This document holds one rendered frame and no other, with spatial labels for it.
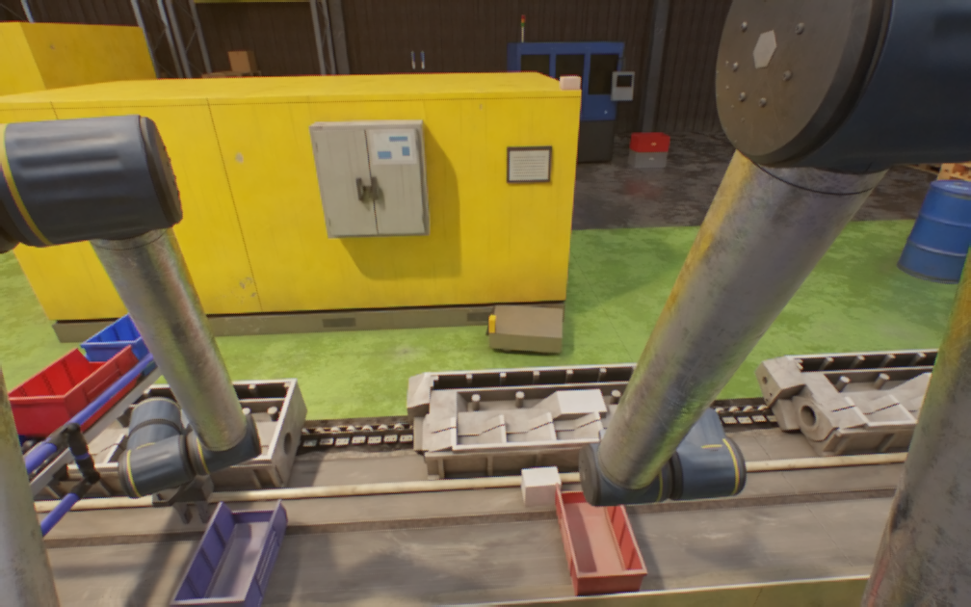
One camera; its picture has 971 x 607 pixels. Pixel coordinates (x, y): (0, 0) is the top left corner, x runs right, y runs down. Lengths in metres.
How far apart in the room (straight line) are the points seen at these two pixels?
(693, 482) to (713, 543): 0.92
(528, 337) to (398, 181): 1.46
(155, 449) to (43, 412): 0.46
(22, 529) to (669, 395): 0.74
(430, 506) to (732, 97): 1.61
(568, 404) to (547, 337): 1.85
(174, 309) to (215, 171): 3.16
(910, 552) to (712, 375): 0.24
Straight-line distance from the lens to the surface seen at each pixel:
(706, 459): 0.96
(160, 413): 1.44
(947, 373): 0.60
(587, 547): 1.74
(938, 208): 6.41
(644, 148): 9.84
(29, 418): 1.75
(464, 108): 3.59
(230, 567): 1.86
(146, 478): 1.32
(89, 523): 2.22
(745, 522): 1.95
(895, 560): 0.69
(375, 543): 1.76
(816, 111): 0.35
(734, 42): 0.43
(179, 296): 0.90
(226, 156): 3.97
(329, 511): 1.88
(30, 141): 0.78
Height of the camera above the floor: 2.16
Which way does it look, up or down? 29 degrees down
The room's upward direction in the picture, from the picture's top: 1 degrees counter-clockwise
